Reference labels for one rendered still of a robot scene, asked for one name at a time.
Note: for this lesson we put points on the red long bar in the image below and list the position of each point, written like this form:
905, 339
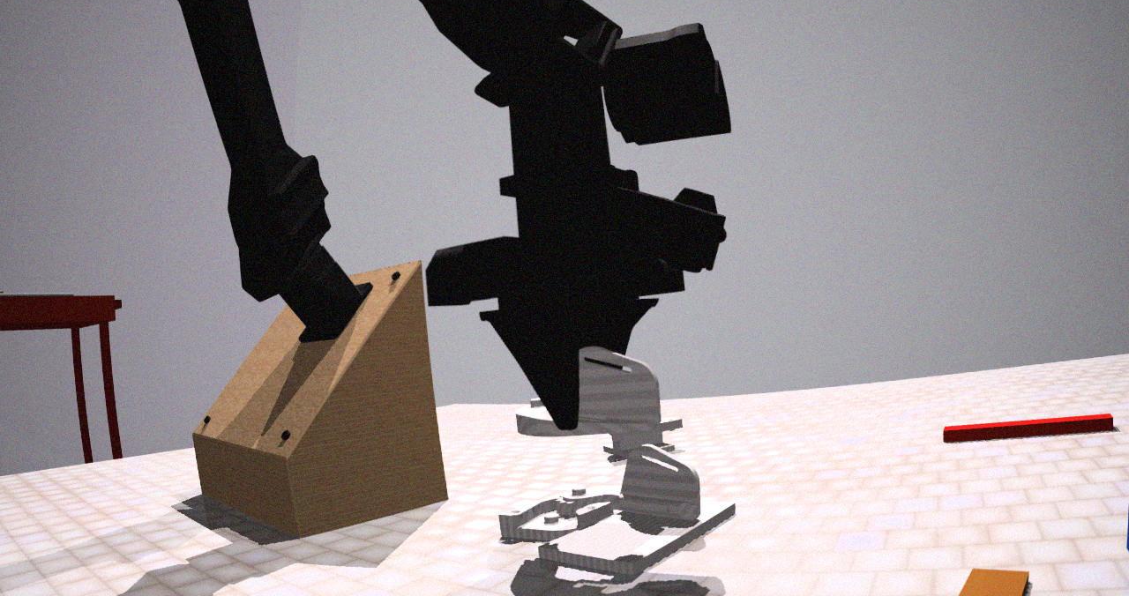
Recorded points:
1076, 424

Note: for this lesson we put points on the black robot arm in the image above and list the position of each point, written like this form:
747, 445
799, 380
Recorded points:
657, 87

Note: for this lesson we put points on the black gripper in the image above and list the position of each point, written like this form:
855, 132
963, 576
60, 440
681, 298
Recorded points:
553, 299

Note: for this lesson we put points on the orange flat bar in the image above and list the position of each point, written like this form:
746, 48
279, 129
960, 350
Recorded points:
985, 582

